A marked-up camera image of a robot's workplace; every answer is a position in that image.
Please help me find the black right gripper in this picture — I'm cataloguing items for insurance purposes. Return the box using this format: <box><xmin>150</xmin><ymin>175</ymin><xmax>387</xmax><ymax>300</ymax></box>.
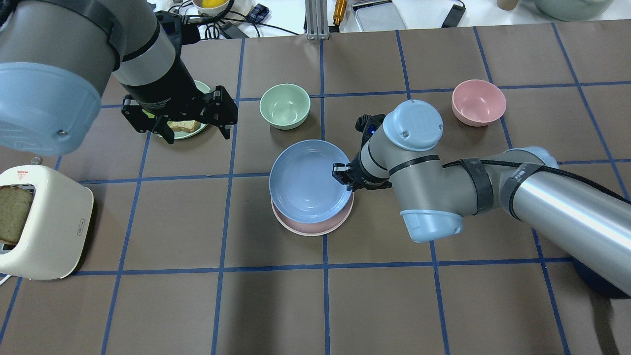
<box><xmin>332</xmin><ymin>114</ymin><xmax>392</xmax><ymax>192</ymax></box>

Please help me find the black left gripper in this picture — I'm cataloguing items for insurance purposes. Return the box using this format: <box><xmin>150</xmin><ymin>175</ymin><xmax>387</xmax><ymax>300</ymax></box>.
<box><xmin>121</xmin><ymin>64</ymin><xmax>238</xmax><ymax>144</ymax></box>

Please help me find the blue plate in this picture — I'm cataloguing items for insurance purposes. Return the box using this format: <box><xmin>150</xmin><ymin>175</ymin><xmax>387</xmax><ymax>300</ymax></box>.
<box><xmin>269</xmin><ymin>140</ymin><xmax>351</xmax><ymax>224</ymax></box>

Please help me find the pink plate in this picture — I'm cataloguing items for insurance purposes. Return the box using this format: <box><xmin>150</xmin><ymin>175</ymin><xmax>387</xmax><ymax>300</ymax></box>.
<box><xmin>271</xmin><ymin>194</ymin><xmax>354</xmax><ymax>237</ymax></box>

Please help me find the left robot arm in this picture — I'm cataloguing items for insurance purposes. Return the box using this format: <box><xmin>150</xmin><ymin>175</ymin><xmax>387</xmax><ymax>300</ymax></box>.
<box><xmin>0</xmin><ymin>0</ymin><xmax>238</xmax><ymax>156</ymax></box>

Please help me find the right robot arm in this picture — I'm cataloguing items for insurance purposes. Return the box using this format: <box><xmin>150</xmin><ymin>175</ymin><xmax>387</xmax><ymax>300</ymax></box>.
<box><xmin>332</xmin><ymin>100</ymin><xmax>631</xmax><ymax>297</ymax></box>

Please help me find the bread slice on plate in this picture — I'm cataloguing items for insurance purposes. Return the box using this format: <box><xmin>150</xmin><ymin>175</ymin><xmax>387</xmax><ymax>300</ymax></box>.
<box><xmin>167</xmin><ymin>120</ymin><xmax>201</xmax><ymax>133</ymax></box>

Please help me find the mint green plate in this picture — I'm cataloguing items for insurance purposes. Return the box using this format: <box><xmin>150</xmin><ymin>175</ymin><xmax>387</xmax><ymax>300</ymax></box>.
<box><xmin>149</xmin><ymin>80</ymin><xmax>210</xmax><ymax>140</ymax></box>

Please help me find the mint green bowl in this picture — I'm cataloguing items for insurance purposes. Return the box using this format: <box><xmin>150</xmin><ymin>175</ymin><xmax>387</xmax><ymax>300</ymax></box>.
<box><xmin>259</xmin><ymin>83</ymin><xmax>311</xmax><ymax>130</ymax></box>

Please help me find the beige bowl with toys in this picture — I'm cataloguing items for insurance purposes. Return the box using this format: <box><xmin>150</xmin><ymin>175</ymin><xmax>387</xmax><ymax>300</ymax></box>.
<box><xmin>192</xmin><ymin>0</ymin><xmax>234</xmax><ymax>16</ymax></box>

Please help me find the pink bowl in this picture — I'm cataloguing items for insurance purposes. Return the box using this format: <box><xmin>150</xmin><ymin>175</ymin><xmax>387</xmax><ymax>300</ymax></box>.
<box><xmin>451</xmin><ymin>79</ymin><xmax>507</xmax><ymax>127</ymax></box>

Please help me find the white toaster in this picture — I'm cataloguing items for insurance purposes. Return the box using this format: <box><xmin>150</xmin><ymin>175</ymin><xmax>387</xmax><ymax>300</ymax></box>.
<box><xmin>0</xmin><ymin>165</ymin><xmax>94</xmax><ymax>280</ymax></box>

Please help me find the silver kitchen scale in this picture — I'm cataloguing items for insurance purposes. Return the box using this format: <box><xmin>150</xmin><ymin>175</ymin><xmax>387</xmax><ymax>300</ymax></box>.
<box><xmin>351</xmin><ymin>0</ymin><xmax>407</xmax><ymax>32</ymax></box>

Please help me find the bread slice in toaster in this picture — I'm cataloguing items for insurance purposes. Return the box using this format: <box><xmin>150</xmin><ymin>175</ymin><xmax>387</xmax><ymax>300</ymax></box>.
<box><xmin>0</xmin><ymin>186</ymin><xmax>34</xmax><ymax>245</ymax></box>

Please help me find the black power adapter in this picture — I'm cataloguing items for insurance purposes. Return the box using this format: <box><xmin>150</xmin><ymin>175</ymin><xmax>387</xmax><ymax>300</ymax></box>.
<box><xmin>441</xmin><ymin>4</ymin><xmax>466</xmax><ymax>28</ymax></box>

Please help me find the dark blue pot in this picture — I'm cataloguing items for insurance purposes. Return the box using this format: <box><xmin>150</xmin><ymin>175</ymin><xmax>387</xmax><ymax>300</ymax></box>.
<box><xmin>572</xmin><ymin>257</ymin><xmax>630</xmax><ymax>300</ymax></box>

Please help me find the aluminium frame post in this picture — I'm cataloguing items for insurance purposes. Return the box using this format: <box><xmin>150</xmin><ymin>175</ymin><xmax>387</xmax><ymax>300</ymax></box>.
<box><xmin>305</xmin><ymin>0</ymin><xmax>329</xmax><ymax>40</ymax></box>

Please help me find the orange screwdriver handle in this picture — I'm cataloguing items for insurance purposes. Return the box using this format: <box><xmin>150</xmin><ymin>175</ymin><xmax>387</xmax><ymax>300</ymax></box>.
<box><xmin>333</xmin><ymin>0</ymin><xmax>348</xmax><ymax>27</ymax></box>

